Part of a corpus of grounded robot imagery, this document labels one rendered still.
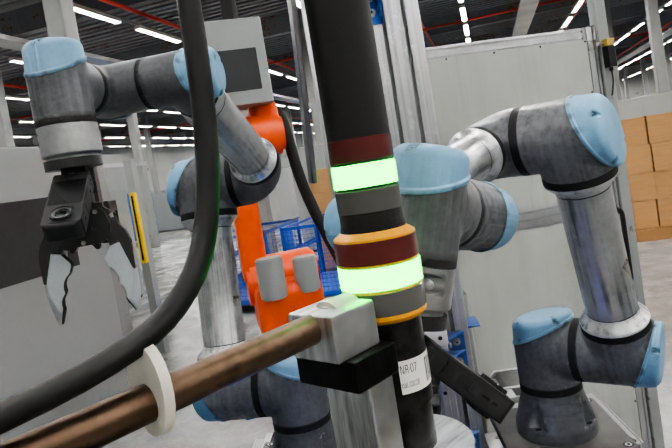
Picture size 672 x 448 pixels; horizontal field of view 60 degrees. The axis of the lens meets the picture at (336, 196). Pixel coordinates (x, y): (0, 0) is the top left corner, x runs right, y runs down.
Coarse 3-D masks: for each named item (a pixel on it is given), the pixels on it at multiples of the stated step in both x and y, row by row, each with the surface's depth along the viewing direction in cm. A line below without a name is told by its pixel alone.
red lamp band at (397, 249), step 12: (384, 240) 28; (396, 240) 29; (408, 240) 29; (336, 252) 30; (348, 252) 29; (360, 252) 29; (372, 252) 28; (384, 252) 28; (396, 252) 29; (408, 252) 29; (348, 264) 29; (360, 264) 29; (372, 264) 28
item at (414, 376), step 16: (416, 320) 30; (384, 336) 29; (400, 336) 29; (416, 336) 30; (400, 352) 29; (416, 352) 29; (400, 368) 29; (416, 368) 29; (400, 384) 29; (416, 384) 29; (400, 400) 29; (416, 400) 29; (400, 416) 29; (416, 416) 29; (432, 416) 30; (416, 432) 29; (432, 432) 30
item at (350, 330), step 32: (320, 320) 26; (352, 320) 27; (320, 352) 26; (352, 352) 26; (384, 352) 27; (320, 384) 28; (352, 384) 26; (384, 384) 28; (352, 416) 28; (384, 416) 28
